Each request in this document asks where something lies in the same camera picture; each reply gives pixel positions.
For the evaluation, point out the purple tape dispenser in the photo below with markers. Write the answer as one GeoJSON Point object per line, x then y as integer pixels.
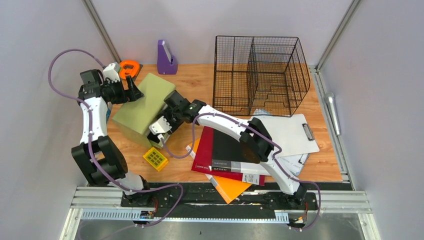
{"type": "Point", "coordinates": [166, 63]}

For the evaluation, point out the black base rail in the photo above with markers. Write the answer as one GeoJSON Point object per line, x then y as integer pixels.
{"type": "Point", "coordinates": [203, 201]}

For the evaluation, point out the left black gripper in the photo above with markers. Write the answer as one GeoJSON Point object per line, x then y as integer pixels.
{"type": "Point", "coordinates": [133, 94]}

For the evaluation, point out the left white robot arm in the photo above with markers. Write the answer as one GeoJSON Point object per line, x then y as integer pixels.
{"type": "Point", "coordinates": [97, 156]}

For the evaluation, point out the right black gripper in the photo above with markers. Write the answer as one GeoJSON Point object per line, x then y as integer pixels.
{"type": "Point", "coordinates": [166, 115]}

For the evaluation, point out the black clip file folder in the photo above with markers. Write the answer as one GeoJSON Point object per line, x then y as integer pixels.
{"type": "Point", "coordinates": [227, 156]}

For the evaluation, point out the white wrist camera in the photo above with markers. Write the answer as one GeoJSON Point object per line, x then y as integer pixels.
{"type": "Point", "coordinates": [160, 126]}
{"type": "Point", "coordinates": [111, 72]}

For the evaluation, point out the papers under clipboard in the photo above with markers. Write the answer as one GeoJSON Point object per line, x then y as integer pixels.
{"type": "Point", "coordinates": [294, 163]}

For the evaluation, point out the orange tape roll holder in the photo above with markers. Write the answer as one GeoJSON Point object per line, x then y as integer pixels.
{"type": "Point", "coordinates": [130, 68]}

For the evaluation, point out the black wire mesh basket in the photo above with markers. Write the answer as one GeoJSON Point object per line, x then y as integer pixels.
{"type": "Point", "coordinates": [259, 75]}

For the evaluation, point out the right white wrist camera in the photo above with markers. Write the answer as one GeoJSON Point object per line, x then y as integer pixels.
{"type": "Point", "coordinates": [160, 126]}

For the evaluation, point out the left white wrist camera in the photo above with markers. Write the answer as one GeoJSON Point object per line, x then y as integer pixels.
{"type": "Point", "coordinates": [111, 72]}

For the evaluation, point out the blue white toy brick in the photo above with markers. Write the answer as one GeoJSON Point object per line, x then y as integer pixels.
{"type": "Point", "coordinates": [108, 113]}

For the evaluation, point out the red folder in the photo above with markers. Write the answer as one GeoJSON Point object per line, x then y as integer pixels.
{"type": "Point", "coordinates": [203, 153]}

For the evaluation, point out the white clipboard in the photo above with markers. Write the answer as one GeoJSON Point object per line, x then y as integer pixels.
{"type": "Point", "coordinates": [290, 134]}

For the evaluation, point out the green drawer cabinet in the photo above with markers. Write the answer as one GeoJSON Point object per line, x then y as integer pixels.
{"type": "Point", "coordinates": [134, 118]}

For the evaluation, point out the yellow grid box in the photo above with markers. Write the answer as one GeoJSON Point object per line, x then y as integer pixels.
{"type": "Point", "coordinates": [156, 159]}

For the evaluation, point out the orange folder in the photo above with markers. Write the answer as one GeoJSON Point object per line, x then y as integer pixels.
{"type": "Point", "coordinates": [229, 189]}

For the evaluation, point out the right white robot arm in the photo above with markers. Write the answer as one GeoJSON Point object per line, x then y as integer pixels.
{"type": "Point", "coordinates": [256, 143]}

